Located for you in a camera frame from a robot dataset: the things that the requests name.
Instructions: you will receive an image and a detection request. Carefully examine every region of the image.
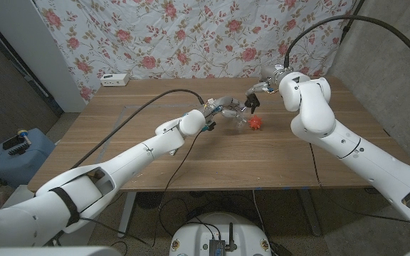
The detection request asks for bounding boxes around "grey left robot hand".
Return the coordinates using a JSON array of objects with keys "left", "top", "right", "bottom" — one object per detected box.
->
[{"left": 201, "top": 95, "right": 249, "bottom": 122}]

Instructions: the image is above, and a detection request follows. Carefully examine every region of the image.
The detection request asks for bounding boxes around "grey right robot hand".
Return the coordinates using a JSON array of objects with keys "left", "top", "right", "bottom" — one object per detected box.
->
[{"left": 244, "top": 65, "right": 293, "bottom": 99}]

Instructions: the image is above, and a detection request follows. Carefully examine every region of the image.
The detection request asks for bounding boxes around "red spiky stress ball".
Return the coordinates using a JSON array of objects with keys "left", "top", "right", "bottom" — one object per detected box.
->
[{"left": 247, "top": 115, "right": 263, "bottom": 132}]

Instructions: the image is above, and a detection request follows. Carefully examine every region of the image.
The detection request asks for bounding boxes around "floral backdrop cloth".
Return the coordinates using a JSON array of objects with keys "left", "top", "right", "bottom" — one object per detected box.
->
[{"left": 33, "top": 0, "right": 357, "bottom": 102}]

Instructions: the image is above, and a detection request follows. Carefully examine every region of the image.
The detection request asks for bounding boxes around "black backdrop stand pole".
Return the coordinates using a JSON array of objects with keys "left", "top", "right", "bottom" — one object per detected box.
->
[{"left": 339, "top": 0, "right": 366, "bottom": 44}]

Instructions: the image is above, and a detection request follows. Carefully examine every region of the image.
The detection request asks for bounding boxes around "white power strip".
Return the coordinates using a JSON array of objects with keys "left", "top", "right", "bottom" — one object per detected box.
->
[{"left": 100, "top": 73, "right": 130, "bottom": 87}]

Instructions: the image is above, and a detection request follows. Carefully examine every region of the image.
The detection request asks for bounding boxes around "white robot torso base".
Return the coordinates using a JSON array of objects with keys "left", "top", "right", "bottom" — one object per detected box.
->
[{"left": 169, "top": 212, "right": 273, "bottom": 256}]

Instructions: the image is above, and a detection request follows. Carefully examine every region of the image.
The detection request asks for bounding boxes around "grey table leg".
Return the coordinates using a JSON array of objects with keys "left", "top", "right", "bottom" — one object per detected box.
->
[{"left": 299, "top": 190, "right": 322, "bottom": 238}]

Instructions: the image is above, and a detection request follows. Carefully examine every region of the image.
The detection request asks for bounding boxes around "black antenna module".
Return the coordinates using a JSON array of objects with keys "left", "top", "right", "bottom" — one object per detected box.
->
[{"left": 209, "top": 223, "right": 238, "bottom": 256}]

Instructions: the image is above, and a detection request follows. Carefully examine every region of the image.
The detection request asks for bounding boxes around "yellow blue small tool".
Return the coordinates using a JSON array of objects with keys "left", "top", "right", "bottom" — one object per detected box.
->
[{"left": 16, "top": 129, "right": 33, "bottom": 146}]

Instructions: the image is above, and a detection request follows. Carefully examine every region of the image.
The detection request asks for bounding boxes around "blue storage box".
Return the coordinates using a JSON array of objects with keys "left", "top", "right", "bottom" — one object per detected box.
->
[{"left": 0, "top": 127, "right": 56, "bottom": 188}]

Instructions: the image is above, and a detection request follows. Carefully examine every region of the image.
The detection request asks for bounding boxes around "black brush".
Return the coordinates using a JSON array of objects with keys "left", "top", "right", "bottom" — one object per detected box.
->
[{"left": 2, "top": 134, "right": 28, "bottom": 156}]

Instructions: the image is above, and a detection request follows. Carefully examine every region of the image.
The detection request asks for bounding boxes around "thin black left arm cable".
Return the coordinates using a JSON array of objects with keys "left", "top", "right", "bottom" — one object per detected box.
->
[{"left": 151, "top": 129, "right": 206, "bottom": 248}]

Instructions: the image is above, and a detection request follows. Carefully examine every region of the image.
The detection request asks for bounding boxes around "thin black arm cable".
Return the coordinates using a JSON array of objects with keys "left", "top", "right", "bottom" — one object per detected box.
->
[
  {"left": 151, "top": 129, "right": 206, "bottom": 248},
  {"left": 308, "top": 142, "right": 410, "bottom": 230}
]

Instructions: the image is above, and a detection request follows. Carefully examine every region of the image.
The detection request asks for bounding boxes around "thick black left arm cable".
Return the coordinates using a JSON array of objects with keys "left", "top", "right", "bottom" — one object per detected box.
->
[{"left": 70, "top": 88, "right": 206, "bottom": 170}]

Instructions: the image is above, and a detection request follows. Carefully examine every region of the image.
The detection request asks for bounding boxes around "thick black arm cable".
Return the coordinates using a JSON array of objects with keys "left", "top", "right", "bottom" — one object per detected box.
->
[
  {"left": 283, "top": 14, "right": 410, "bottom": 81},
  {"left": 70, "top": 88, "right": 206, "bottom": 170}
]

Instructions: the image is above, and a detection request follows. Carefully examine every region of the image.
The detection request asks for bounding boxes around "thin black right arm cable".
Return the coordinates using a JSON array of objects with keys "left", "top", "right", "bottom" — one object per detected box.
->
[{"left": 308, "top": 142, "right": 410, "bottom": 230}]

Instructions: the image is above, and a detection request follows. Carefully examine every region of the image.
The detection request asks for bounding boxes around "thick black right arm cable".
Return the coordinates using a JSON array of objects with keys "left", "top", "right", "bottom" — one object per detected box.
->
[{"left": 283, "top": 14, "right": 410, "bottom": 81}]

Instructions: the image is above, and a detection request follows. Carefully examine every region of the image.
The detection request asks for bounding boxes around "white floor cable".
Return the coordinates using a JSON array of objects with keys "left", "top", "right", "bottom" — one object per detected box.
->
[{"left": 252, "top": 189, "right": 273, "bottom": 250}]

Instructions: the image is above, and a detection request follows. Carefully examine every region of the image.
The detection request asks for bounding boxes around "black floor cable loop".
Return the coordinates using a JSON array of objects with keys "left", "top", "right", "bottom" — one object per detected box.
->
[{"left": 158, "top": 197, "right": 227, "bottom": 238}]

